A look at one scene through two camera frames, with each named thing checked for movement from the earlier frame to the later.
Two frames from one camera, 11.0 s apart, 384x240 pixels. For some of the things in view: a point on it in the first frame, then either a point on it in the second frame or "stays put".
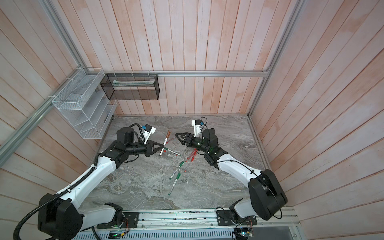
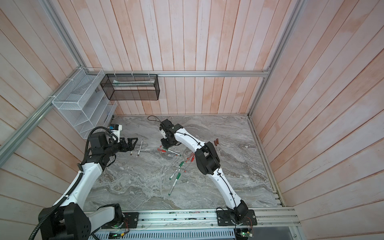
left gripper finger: x=156 y=148 -> x=131 y=146
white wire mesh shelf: x=83 y=103 stays put
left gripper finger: x=161 y=145 -> x=133 y=138
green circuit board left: x=114 y=234 stays put
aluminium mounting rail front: x=201 y=221 stays put
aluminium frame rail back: x=222 y=72 stays put
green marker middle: x=181 y=164 stays put
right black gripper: x=187 y=140 -> x=165 y=144
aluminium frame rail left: x=6 y=146 stays put
